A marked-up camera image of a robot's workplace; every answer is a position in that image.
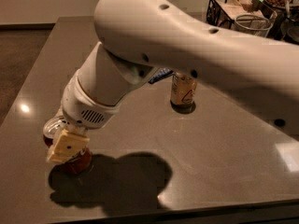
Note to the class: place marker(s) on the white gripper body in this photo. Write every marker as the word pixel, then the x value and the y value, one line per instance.
pixel 81 109

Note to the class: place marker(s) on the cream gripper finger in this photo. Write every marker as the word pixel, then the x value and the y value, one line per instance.
pixel 66 146

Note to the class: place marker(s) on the red Coca-Cola can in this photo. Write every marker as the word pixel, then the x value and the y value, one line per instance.
pixel 79 163

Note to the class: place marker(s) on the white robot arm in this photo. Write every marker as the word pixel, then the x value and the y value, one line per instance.
pixel 138 37

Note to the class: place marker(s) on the gold soda can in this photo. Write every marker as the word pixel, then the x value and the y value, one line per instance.
pixel 183 90

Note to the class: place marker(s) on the blue snack wrapper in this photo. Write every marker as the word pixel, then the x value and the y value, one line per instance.
pixel 162 74

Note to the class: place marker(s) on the clear glass cup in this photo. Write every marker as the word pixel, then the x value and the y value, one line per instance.
pixel 252 25

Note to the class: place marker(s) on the black wire basket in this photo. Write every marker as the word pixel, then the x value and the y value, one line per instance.
pixel 222 13

